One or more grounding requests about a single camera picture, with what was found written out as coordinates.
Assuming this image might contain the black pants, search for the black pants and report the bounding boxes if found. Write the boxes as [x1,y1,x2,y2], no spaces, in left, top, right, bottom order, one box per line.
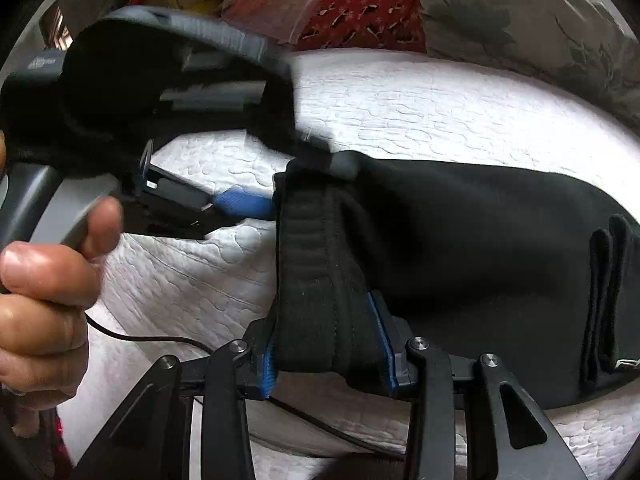
[273,152,639,408]

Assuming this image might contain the person's left hand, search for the person's left hand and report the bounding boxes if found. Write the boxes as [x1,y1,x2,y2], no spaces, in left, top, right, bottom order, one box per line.
[1,196,122,439]

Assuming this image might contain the white quilted mattress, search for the white quilted mattress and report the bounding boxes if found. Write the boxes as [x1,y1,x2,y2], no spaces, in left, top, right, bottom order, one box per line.
[58,49,639,479]

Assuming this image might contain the red patterned blanket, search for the red patterned blanket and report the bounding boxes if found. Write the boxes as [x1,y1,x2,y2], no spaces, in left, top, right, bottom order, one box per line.
[294,0,429,53]

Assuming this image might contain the grey floral pillow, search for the grey floral pillow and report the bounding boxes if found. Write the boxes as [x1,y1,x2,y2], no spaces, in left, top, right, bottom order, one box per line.
[420,0,639,130]

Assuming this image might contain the black cable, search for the black cable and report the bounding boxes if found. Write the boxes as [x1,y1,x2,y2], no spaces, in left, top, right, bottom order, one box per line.
[83,311,407,461]

